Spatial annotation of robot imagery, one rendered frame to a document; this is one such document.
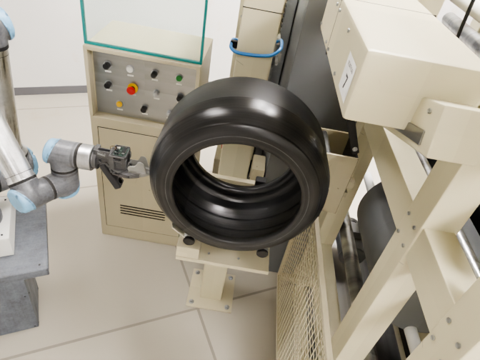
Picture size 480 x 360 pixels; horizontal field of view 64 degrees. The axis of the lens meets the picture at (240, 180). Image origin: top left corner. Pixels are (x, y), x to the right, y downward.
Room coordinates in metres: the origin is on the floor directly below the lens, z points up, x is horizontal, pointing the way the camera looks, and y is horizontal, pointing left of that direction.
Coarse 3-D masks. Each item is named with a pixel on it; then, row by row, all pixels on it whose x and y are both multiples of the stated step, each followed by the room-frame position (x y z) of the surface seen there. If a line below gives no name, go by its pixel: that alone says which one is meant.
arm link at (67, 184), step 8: (48, 176) 0.97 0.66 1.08; (56, 176) 0.98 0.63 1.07; (64, 176) 0.98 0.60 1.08; (72, 176) 1.00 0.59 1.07; (56, 184) 0.96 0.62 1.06; (64, 184) 0.97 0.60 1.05; (72, 184) 1.00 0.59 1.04; (56, 192) 0.94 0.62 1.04; (64, 192) 0.97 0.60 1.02; (72, 192) 0.99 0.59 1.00
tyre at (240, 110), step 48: (192, 96) 1.10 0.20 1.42; (240, 96) 1.03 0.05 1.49; (288, 96) 1.12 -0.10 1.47; (192, 144) 0.92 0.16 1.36; (288, 144) 0.93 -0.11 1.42; (192, 192) 1.16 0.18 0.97; (240, 192) 1.21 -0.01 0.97; (288, 192) 1.20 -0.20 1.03; (240, 240) 0.93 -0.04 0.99; (288, 240) 0.95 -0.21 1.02
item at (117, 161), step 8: (96, 144) 1.05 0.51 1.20; (96, 152) 1.01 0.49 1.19; (104, 152) 1.02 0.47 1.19; (112, 152) 1.03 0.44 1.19; (120, 152) 1.03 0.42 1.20; (128, 152) 1.04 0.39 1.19; (96, 160) 1.02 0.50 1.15; (104, 160) 1.02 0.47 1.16; (112, 160) 1.00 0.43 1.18; (120, 160) 1.01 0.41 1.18; (128, 160) 1.05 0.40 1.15; (96, 168) 1.01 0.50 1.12; (112, 168) 1.00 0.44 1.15; (120, 168) 1.01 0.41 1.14
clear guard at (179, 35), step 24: (96, 0) 1.69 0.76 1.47; (120, 0) 1.69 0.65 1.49; (144, 0) 1.70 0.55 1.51; (168, 0) 1.70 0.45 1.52; (192, 0) 1.71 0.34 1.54; (96, 24) 1.69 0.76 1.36; (120, 24) 1.69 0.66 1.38; (144, 24) 1.70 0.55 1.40; (168, 24) 1.70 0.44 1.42; (192, 24) 1.71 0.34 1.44; (120, 48) 1.69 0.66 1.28; (144, 48) 1.70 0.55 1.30; (168, 48) 1.70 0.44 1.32; (192, 48) 1.71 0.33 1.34
